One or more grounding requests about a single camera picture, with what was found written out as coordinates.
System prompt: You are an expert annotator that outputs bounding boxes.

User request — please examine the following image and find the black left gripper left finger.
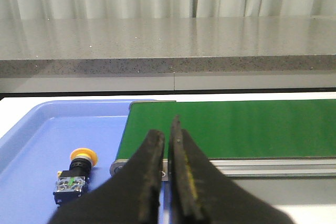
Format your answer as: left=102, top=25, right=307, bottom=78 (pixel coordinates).
left=49, top=130, right=165, bottom=223

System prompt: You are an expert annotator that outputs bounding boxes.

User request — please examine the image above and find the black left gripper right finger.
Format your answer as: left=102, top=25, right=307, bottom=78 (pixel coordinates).
left=169, top=116, right=293, bottom=223

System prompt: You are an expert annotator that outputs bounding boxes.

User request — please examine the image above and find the yellow push button switch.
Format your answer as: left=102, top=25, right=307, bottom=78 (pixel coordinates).
left=53, top=148, right=98, bottom=206

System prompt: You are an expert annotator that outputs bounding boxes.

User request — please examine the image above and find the green conveyor belt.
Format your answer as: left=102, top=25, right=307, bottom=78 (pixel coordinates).
left=117, top=99, right=335, bottom=159

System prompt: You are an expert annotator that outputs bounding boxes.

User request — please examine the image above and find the blue plastic tray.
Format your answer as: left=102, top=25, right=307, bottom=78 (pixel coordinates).
left=0, top=99, right=171, bottom=224

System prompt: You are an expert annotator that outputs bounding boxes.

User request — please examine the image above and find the grey speckled stone counter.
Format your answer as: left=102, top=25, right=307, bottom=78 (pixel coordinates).
left=1, top=16, right=335, bottom=93

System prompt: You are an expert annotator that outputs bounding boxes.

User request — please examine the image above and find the aluminium conveyor frame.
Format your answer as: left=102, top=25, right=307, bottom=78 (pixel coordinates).
left=109, top=100, right=336, bottom=182

